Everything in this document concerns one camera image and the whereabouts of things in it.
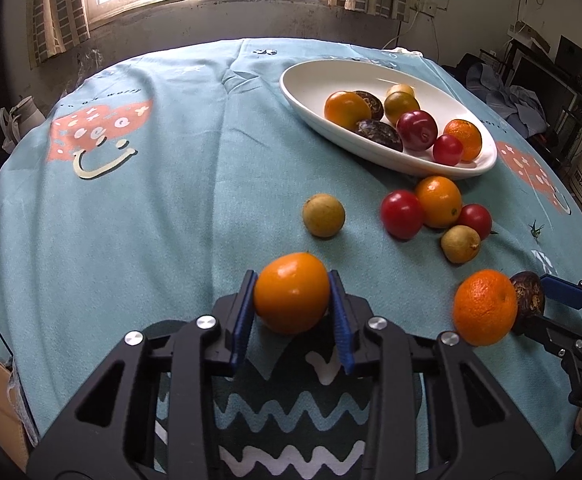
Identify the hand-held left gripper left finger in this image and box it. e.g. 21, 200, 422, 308
27, 270, 258, 480

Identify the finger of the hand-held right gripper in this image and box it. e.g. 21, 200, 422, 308
541, 272, 582, 321
513, 316, 582, 376

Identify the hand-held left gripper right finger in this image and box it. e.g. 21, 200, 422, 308
328, 270, 556, 480

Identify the dark purple passion fruit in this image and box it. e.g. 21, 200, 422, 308
510, 271, 546, 318
356, 119, 404, 153
353, 90, 384, 121

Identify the smooth orange tomato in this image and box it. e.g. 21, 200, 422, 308
324, 90, 372, 128
415, 175, 463, 229
253, 252, 332, 336

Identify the large orange mandarin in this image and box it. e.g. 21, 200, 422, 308
443, 119, 482, 162

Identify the red plum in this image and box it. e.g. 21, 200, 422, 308
396, 110, 439, 152

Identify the yellow-green tomato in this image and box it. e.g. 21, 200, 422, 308
384, 92, 421, 127

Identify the white oval plate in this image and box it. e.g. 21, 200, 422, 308
279, 59, 498, 179

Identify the light blue printed tablecloth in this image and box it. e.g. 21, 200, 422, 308
0, 37, 582, 480

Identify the pile of blue-grey clothes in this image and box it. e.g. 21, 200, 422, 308
458, 52, 549, 136

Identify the dark monitor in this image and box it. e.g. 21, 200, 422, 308
506, 40, 582, 126

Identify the black speaker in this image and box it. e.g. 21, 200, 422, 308
556, 35, 582, 78

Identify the white jug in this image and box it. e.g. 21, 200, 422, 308
1, 96, 46, 153

